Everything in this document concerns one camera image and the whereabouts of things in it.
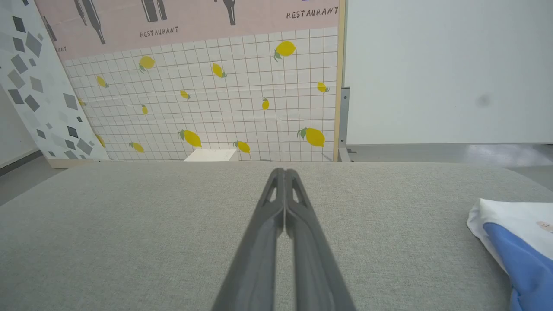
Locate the grey metal partition stand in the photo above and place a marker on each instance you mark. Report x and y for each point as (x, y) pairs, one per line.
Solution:
(344, 125)

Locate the lemon print partition panel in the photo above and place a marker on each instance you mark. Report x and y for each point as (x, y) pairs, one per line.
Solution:
(216, 86)

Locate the grey squares print panel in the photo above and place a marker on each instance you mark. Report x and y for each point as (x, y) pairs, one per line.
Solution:
(39, 86)

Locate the white and blue shirt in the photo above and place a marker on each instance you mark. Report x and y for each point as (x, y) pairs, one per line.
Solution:
(518, 242)

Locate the white box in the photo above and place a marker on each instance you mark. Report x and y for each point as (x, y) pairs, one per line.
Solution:
(211, 155)

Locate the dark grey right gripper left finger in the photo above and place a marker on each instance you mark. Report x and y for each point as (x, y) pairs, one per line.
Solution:
(259, 250)

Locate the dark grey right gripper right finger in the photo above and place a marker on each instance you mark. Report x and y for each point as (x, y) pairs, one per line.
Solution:
(315, 259)

